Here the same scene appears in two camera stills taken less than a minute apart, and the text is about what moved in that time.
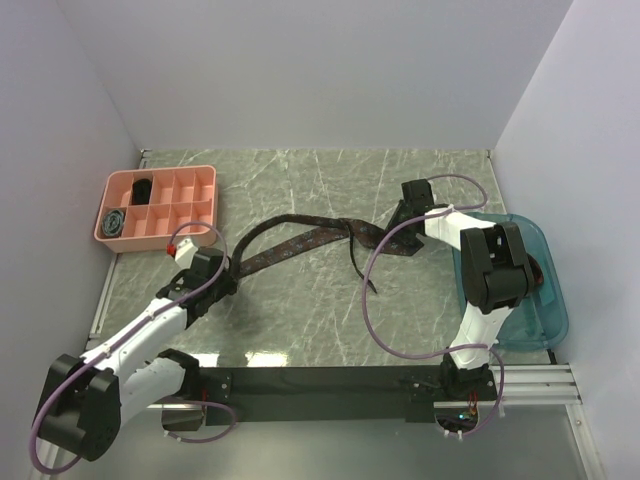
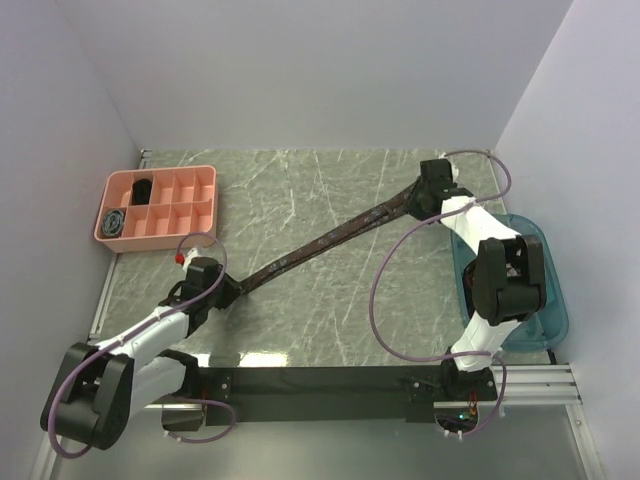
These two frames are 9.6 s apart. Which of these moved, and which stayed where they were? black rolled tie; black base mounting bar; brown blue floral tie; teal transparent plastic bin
Moved: brown blue floral tie
Stayed: black rolled tie; black base mounting bar; teal transparent plastic bin
